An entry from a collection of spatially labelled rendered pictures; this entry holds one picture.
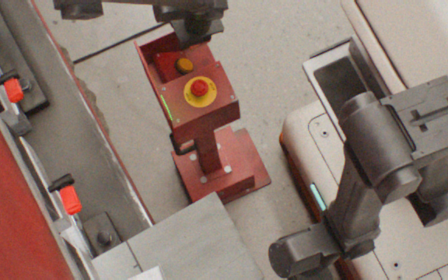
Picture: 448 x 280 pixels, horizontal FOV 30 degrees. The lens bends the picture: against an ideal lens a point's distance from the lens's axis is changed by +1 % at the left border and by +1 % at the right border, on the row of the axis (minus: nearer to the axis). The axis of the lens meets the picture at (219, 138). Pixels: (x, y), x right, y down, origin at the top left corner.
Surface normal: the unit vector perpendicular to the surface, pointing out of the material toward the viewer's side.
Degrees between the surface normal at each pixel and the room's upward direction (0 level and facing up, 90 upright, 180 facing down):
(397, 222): 0
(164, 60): 35
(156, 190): 0
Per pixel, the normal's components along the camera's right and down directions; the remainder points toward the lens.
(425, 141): 0.14, -0.40
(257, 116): -0.07, -0.32
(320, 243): 0.35, -0.48
